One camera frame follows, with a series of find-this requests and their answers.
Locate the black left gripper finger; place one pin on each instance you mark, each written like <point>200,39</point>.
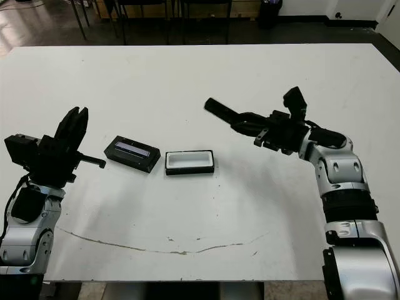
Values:
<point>67,128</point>
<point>82,128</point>

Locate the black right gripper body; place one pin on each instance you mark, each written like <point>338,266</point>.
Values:
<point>284,134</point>

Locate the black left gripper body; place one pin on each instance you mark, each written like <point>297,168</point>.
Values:
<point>56,164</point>

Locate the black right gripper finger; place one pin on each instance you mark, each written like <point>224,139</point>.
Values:
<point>248,128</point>
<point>253,117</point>

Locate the slim black camera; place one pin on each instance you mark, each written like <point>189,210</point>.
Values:
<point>218,109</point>

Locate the black box lid lavender label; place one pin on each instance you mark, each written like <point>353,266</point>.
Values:
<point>131,153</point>

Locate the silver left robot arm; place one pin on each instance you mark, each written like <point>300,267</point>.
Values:
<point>26,231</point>

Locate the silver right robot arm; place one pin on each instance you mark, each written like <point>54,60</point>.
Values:
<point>340,168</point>

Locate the black box base white lining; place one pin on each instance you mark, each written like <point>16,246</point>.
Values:
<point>189,161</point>

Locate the black metal desk leg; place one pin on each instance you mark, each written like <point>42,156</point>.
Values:
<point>81,28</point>

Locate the black trash bin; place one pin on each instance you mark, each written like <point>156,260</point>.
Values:
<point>270,14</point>

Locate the black metal chair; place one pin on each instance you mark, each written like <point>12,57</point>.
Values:
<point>140,1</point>
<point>206,1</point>

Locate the black round door stop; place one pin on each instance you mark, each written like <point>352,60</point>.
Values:
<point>337,15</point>

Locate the wooden cabinet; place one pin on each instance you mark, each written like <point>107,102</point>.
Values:
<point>153,9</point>

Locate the white door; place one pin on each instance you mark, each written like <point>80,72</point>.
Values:
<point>390,12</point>

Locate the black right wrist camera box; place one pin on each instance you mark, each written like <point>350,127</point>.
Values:
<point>295,100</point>

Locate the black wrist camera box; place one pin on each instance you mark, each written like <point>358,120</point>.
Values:
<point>20,150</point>
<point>295,100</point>

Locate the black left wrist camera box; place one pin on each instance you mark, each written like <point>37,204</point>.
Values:
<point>20,150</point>

